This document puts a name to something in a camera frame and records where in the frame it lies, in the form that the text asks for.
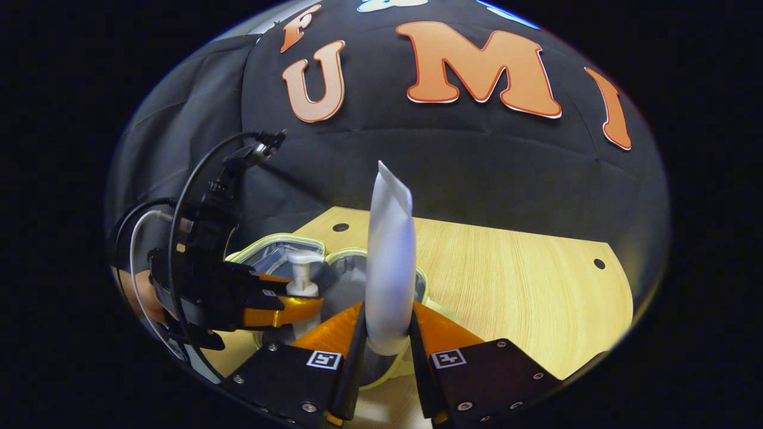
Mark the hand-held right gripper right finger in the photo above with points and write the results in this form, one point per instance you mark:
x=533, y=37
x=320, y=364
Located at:
x=420, y=375

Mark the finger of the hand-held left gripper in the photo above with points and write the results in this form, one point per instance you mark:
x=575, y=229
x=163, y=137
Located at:
x=262, y=286
x=280, y=314

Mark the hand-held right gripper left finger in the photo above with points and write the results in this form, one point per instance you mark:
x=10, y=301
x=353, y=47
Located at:
x=351, y=369

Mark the white pump bottle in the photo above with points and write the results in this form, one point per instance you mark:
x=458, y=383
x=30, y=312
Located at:
x=301, y=286

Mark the white squeeze tube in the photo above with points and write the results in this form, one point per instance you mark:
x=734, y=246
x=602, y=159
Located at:
x=390, y=268

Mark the black backdrop cloth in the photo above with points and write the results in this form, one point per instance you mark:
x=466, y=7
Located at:
x=477, y=167

